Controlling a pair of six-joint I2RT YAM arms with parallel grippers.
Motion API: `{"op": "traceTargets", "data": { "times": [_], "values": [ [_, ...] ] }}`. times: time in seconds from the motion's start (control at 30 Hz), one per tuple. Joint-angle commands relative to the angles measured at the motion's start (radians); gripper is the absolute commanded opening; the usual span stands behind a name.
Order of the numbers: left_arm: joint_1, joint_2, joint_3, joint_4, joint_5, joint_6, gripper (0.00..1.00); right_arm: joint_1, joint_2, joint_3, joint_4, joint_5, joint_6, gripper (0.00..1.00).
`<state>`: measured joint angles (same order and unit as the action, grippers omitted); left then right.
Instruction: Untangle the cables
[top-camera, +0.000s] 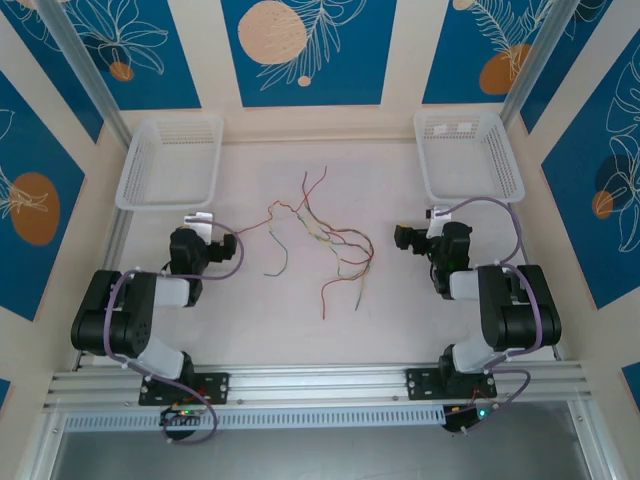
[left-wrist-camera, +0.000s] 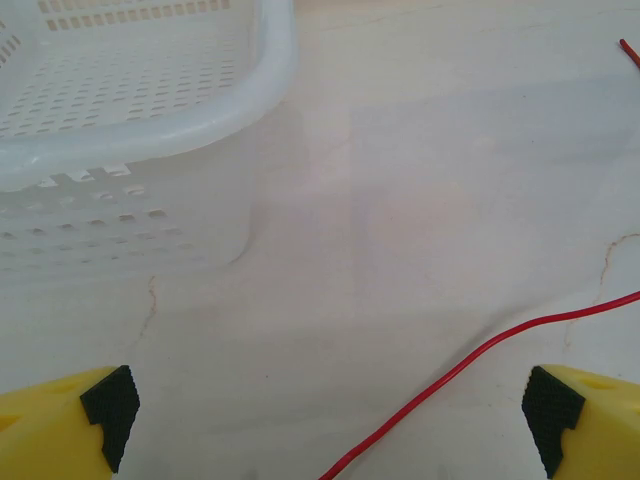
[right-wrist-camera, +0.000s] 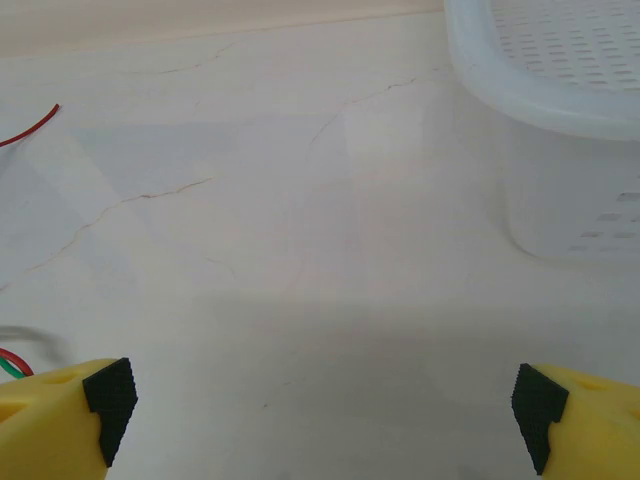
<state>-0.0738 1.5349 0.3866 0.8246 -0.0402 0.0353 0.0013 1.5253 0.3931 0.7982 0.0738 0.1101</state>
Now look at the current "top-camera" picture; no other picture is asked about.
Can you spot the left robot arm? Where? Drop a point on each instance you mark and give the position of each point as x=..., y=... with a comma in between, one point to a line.
x=125, y=320

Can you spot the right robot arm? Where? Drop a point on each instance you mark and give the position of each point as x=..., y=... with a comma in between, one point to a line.
x=520, y=315

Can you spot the white mesh basket with labels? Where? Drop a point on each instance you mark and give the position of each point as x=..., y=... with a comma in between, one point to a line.
x=467, y=160

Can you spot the white plastic mesh basket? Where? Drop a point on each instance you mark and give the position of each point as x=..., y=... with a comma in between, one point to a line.
x=167, y=165

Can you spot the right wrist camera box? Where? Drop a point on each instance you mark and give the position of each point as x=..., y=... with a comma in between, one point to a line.
x=440, y=215

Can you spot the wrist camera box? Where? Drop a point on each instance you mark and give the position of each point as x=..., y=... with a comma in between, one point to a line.
x=200, y=224
x=440, y=215

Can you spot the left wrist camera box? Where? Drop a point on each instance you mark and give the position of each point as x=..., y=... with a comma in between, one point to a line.
x=200, y=224

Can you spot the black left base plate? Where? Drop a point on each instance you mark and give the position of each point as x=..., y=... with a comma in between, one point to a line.
x=217, y=387

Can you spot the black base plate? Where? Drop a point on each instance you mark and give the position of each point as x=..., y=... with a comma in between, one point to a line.
x=422, y=382
x=217, y=387

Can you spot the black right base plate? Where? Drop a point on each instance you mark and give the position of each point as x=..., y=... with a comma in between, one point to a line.
x=422, y=382

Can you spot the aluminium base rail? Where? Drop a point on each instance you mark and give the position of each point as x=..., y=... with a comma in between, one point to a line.
x=320, y=385

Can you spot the aluminium frame post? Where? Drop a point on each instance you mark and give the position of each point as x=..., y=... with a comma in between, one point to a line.
x=80, y=65
x=535, y=60

